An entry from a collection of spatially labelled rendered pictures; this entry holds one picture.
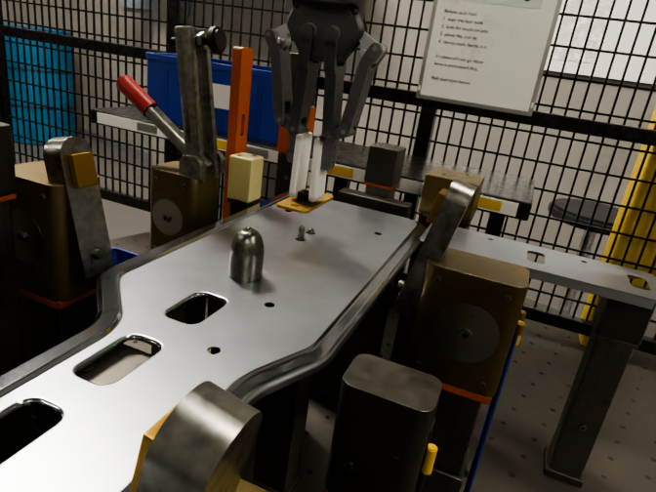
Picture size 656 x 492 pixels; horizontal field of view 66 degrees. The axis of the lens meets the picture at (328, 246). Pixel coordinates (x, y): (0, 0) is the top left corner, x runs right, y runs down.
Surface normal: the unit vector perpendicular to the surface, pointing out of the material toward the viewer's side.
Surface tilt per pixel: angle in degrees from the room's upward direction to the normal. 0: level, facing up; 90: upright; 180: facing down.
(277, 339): 0
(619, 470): 0
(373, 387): 0
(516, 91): 90
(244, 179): 90
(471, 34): 90
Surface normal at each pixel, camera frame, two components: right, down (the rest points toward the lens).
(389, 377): 0.13, -0.92
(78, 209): 0.93, 0.05
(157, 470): -0.34, 0.20
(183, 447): -0.09, -0.32
